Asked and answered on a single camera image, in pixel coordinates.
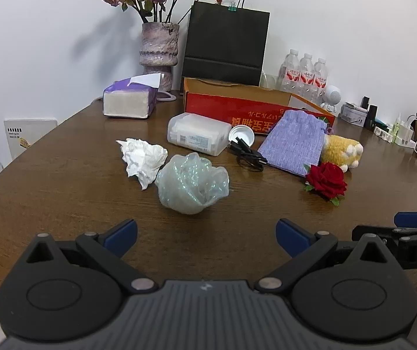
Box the glass cup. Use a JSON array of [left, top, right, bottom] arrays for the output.
[[261, 73, 280, 90]]

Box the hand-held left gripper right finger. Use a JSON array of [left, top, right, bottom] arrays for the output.
[[255, 219, 395, 294]]

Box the white tin box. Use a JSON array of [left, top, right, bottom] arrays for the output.
[[341, 102, 369, 127]]

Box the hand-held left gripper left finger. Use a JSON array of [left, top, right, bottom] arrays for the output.
[[24, 219, 158, 294]]

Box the white ribbed holder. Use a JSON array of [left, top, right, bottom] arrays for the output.
[[373, 126, 395, 142]]

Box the clear water bottle red label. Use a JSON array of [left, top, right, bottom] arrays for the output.
[[279, 49, 301, 93], [299, 53, 316, 97], [312, 57, 328, 103]]

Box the white jar lid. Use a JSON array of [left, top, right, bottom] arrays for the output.
[[229, 125, 256, 146]]

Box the purple tissue box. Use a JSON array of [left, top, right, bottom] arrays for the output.
[[102, 73, 165, 120]]

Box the purple marbled ceramic vase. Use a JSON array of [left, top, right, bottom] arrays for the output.
[[139, 22, 180, 92]]

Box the black cable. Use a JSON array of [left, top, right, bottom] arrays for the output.
[[228, 136, 268, 172]]

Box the white charger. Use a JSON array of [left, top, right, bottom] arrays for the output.
[[394, 115, 417, 150]]

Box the purple drawstring pouch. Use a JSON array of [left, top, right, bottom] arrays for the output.
[[257, 109, 329, 177]]

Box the white flat box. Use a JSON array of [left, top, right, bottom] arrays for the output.
[[4, 118, 57, 161]]

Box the clear plastic swab box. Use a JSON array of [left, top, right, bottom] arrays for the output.
[[167, 113, 232, 157]]

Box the white tissue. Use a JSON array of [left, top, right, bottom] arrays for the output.
[[116, 138, 168, 191]]

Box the white robot speaker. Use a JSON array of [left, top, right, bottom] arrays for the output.
[[320, 85, 342, 113]]

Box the red artificial rose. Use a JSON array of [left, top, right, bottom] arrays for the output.
[[303, 162, 348, 207]]

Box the iridescent plastic bag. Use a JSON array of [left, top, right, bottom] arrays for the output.
[[155, 152, 230, 215]]

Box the yellow plush toy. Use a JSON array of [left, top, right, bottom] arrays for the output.
[[320, 134, 364, 173]]

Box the red cardboard box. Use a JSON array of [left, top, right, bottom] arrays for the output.
[[183, 77, 336, 135]]

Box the black paper bag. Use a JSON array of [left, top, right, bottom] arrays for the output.
[[182, 0, 271, 87]]

